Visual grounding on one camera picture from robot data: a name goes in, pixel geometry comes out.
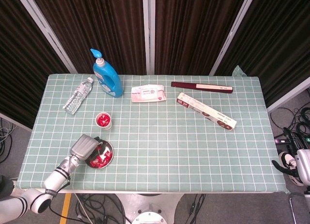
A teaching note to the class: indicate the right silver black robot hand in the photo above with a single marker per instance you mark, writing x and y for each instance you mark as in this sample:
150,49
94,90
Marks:
302,166

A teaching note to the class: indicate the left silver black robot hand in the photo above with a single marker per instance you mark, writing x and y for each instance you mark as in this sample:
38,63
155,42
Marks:
83,146

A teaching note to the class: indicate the round steel plate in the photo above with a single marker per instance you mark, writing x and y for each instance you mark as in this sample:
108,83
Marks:
109,146

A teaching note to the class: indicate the red candy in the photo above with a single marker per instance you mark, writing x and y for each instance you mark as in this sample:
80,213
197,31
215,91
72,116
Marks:
93,163
98,159
107,154
103,123
101,118
106,118
103,162

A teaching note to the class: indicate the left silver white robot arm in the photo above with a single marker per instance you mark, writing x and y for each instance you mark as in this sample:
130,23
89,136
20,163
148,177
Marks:
48,183

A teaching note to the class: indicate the white paper cup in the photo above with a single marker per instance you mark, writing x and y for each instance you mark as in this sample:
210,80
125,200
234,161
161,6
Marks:
108,127

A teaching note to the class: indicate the blue detergent bottle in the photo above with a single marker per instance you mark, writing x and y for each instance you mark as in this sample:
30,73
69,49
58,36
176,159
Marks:
109,83

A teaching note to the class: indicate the white black sneaker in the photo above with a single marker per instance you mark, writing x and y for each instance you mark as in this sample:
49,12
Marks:
287,159

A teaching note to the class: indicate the black power strip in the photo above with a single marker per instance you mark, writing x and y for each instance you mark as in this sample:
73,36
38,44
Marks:
282,140

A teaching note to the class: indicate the clear plastic water bottle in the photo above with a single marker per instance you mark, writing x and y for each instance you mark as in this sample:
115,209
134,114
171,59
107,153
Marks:
77,98

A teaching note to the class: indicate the yellow floor tape strip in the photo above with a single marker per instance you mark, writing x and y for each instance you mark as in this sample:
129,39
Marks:
65,209

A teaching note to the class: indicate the pink wet wipes pack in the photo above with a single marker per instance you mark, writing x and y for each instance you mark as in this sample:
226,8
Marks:
149,93

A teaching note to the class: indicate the green checked tablecloth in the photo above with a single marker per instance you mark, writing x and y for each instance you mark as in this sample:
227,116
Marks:
169,149

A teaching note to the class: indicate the dark curtain partition panel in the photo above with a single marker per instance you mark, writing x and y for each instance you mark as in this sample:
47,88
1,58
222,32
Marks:
278,40
193,28
24,64
97,20

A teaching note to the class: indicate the baking paper roll box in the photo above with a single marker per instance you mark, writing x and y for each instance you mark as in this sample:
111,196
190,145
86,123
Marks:
193,105

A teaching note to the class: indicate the dark red long box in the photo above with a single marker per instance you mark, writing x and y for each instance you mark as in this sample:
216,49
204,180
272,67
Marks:
184,85

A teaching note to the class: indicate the grey metal table frame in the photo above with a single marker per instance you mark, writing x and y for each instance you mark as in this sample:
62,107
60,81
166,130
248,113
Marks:
218,192

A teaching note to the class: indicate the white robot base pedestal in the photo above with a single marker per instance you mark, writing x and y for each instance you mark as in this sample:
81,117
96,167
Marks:
167,204

